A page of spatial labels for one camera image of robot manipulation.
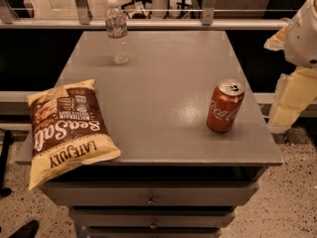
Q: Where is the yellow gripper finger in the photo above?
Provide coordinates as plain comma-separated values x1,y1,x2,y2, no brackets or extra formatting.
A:
267,66,317,130
264,27,286,52

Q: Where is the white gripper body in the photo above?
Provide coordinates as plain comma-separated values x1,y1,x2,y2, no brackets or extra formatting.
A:
284,0,317,67

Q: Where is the clear plastic water bottle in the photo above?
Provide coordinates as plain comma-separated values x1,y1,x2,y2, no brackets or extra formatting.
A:
105,0,130,64

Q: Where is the red Coca-Cola can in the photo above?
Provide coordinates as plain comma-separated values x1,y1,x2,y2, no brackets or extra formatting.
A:
206,79,245,134

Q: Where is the grey drawer cabinet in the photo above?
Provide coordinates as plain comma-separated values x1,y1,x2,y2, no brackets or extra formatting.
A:
49,31,281,238

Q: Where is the middle grey drawer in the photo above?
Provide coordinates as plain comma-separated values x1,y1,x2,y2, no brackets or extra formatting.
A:
70,208,235,229

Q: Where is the grey drawer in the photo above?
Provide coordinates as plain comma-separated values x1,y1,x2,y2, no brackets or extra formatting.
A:
41,181,259,207
70,208,235,229

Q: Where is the Late July chips bag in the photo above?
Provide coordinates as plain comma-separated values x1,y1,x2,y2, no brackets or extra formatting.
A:
28,79,121,189

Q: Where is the top grey drawer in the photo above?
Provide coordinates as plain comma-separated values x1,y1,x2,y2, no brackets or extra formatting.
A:
41,181,259,207

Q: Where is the metal railing with glass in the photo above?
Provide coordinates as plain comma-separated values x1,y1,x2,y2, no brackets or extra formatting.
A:
0,0,304,30

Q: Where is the black stand on floor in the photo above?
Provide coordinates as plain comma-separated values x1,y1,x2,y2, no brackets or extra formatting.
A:
0,130,14,197

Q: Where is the black shoe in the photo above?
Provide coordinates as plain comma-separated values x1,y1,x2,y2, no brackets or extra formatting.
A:
9,220,40,238

